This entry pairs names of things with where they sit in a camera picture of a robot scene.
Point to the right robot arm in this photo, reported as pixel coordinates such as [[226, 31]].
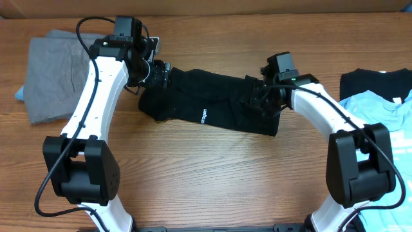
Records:
[[359, 166]]

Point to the black t-shirt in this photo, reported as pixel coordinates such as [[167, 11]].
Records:
[[212, 99]]

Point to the black garment under pile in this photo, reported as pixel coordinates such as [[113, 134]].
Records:
[[389, 85]]

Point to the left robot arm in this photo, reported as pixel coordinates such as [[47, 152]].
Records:
[[83, 174]]

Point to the light blue folded cloth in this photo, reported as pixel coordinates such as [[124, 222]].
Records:
[[19, 95]]

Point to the folded grey trousers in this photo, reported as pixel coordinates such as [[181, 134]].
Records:
[[55, 76]]

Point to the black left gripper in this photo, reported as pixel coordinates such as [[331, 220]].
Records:
[[161, 73]]

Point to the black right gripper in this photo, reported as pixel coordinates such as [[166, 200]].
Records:
[[275, 107]]

